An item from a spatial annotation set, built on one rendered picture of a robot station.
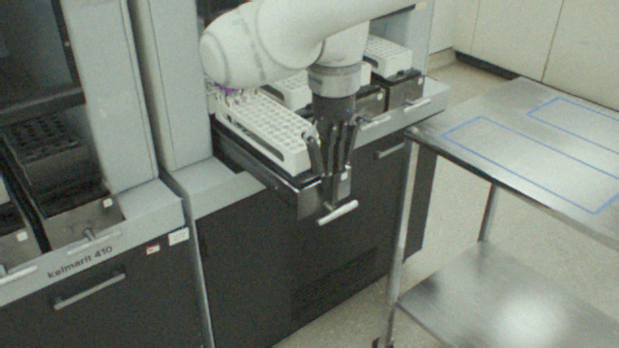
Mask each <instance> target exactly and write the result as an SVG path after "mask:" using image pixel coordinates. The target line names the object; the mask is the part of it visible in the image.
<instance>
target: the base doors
mask: <svg viewBox="0 0 619 348"><path fill-rule="evenodd" d="M453 49H454V50H457V51H460V52H463V53H466V54H469V55H470V54H471V55H472V56H475V57H477V58H480V59H481V60H484V61H487V62H489V63H491V64H494V65H497V66H500V67H503V68H505V69H508V70H511V71H514V73H519V74H521V75H524V76H527V77H529V78H533V79H536V80H538V81H541V82H543V83H545V84H549V86H552V87H554V88H557V89H560V90H563V91H566V92H569V93H572V94H575V95H577V96H580V97H583V98H585V99H586V100H588V101H591V102H595V103H598V104H601V105H605V106H607V107H610V108H613V109H615V110H618V111H619V0H459V5H458V11H457V24H456V31H455V36H454V42H453Z"/></svg>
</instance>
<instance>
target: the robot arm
mask: <svg viewBox="0 0 619 348"><path fill-rule="evenodd" d="M422 1H425V0H253V2H250V3H248V4H244V5H242V6H240V7H239V8H238V9H237V10H234V11H231V12H228V13H225V14H223V15H222V16H221V17H220V18H218V19H217V20H215V21H213V22H212V23H211V24H210V25H209V26H208V27H207V28H206V30H205V32H204V34H203V37H202V40H201V41H200V43H199V53H200V58H201V61H202V66H204V68H205V70H206V72H207V73H208V74H209V75H210V76H211V79H212V80H213V81H215V82H217V83H218V84H220V85H221V86H222V87H225V88H231V89H251V88H255V87H259V86H263V85H267V84H270V83H275V82H280V81H282V80H283V79H285V78H288V77H290V76H293V75H295V74H297V73H299V72H301V71H304V70H305V69H306V68H308V86H309V89H310V90H311V108H312V112H313V119H312V121H311V129H310V130H309V131H308V132H305V131H302V132H301V134H300V136H301V138H302V140H303V141H305V142H306V145H307V149H308V154H309V161H310V166H311V170H312V172H314V173H315V174H316V175H319V176H320V177H321V186H322V187H323V198H324V199H325V200H326V201H328V202H329V203H330V204H335V203H337V202H339V183H340V173H341V174H342V173H345V171H346V170H345V169H343V167H344V166H345V165H346V166H348V164H349V163H350V161H351V157H352V153H353V148H354V144H355V140H356V135H357V131H359V128H360V126H361V125H362V122H363V119H364V118H363V117H362V116H360V115H357V114H355V113H353V111H354V108H355V94H356V91H358V89H360V87H361V77H362V66H363V53H364V48H365V45H366V43H367V40H368V26H369V21H370V20H372V19H375V18H377V17H378V16H381V15H384V14H387V13H391V12H393V11H396V10H399V9H401V8H404V7H408V6H411V5H413V4H416V3H419V2H422ZM317 132H318V133H319V139H318V138H316V133H317ZM318 140H320V147H319V144H318V142H316V141H318ZM344 156H346V157H344Z"/></svg>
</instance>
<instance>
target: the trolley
mask: <svg viewBox="0 0 619 348"><path fill-rule="evenodd" d="M404 137H405V141H404V149H403V158H402V167H401V174H400V183H398V200H397V208H396V216H395V225H394V233H393V241H392V250H391V258H390V267H389V275H388V282H387V284H386V292H385V301H384V308H383V317H382V326H381V334H380V336H379V337H377V338H376V339H374V340H373V341H372V343H371V348H395V347H394V341H395V339H394V338H393V337H392V334H393V327H394V320H395V313H396V307H397V308H399V309H400V311H401V312H402V313H404V314H406V315H407V316H408V317H409V318H411V319H412V320H413V321H414V322H415V323H417V324H418V325H420V326H421V327H422V329H424V330H425V331H426V332H427V333H428V334H430V335H431V336H432V337H433V338H436V339H437V340H438V341H439V342H440V343H442V344H443V346H444V347H445V348H619V322H617V321H616V320H614V319H613V318H611V317H609V316H608V315H606V314H604V313H602V312H600V311H599V310H597V308H596V307H594V306H592V305H591V304H589V303H587V302H585V301H584V300H582V299H581V298H579V297H577V296H576V295H574V294H573V293H571V292H569V291H568V289H565V288H564V287H562V286H560V285H559V284H557V283H556V282H554V281H552V280H551V279H549V278H548V277H545V276H543V275H541V274H540V273H538V271H536V270H535V269H533V268H532V267H530V266H527V265H526V264H524V263H523V262H521V261H519V260H518V259H516V258H515V257H513V256H512V255H510V253H508V252H507V251H505V250H503V249H502V248H500V247H499V246H496V245H495V244H492V243H490V242H489V241H488V235H489V231H490V227H491V223H492V222H493V220H494V216H495V212H496V207H497V203H498V199H499V196H500V191H501V189H502V190H504V191H506V192H508V193H510V194H511V195H512V196H514V197H516V198H517V199H519V200H521V201H523V202H526V203H528V204H529V205H531V206H533V207H535V208H537V209H539V211H541V212H542V213H545V214H547V215H549V216H551V217H553V218H555V219H557V220H559V221H561V222H564V223H566V224H567V225H569V227H571V228H572V229H574V230H576V231H578V232H579V233H582V234H584V235H586V236H588V237H590V238H591V239H593V240H595V241H597V242H599V243H601V245H604V246H605V247H608V248H610V249H612V250H614V251H616V252H617V253H619V112H616V111H613V110H611V109H608V108H605V107H601V106H599V105H596V104H593V103H591V102H589V101H585V100H584V99H581V98H578V97H575V96H573V95H570V94H567V93H564V92H561V91H558V90H555V89H553V88H550V87H546V86H545V85H544V84H542V83H539V82H536V81H534V80H531V79H527V78H525V77H522V76H521V77H519V78H516V79H514V80H511V81H509V82H507V83H504V84H502V85H500V86H498V87H496V88H492V90H490V91H488V92H486V93H484V94H481V95H480V96H477V97H475V98H473V99H470V100H468V101H465V102H463V103H459V104H457V105H455V107H453V108H451V109H448V110H446V111H443V112H441V113H439V114H436V115H434V116H432V117H430V118H427V119H425V120H423V121H421V123H419V124H417V125H413V126H411V127H409V128H407V129H405V130H404ZM419 145H421V146H423V147H425V148H427V149H428V150H430V151H431V152H433V153H434V154H436V155H438V156H440V157H441V158H443V159H446V160H449V161H451V162H452V163H454V164H455V165H456V166H458V167H461V168H463V169H465V170H466V171H468V172H470V173H472V174H474V175H477V176H479V177H480V178H482V180H484V181H486V182H488V183H490V187H489V191H488V196H487V201H486V207H485V212H484V216H483V220H482V225H481V229H480V233H479V237H478V242H476V244H475V245H473V246H472V247H470V248H469V249H467V250H466V251H464V252H463V253H462V254H460V255H459V256H457V257H456V258H454V259H453V260H452V261H450V262H449V263H447V264H445V265H443V266H442V268H440V269H439V270H437V271H436V272H434V273H433V274H432V275H429V276H427V277H426V278H424V279H423V281H421V282H420V283H418V284H416V285H414V286H413V287H412V288H410V289H409V290H407V291H406V292H404V293H403V294H400V296H399V297H398V285H399V277H400V270H402V262H403V255H404V248H405V241H406V233H407V226H408V218H409V211H410V203H411V196H412V189H413V182H415V174H416V167H417V159H418V153H419Z"/></svg>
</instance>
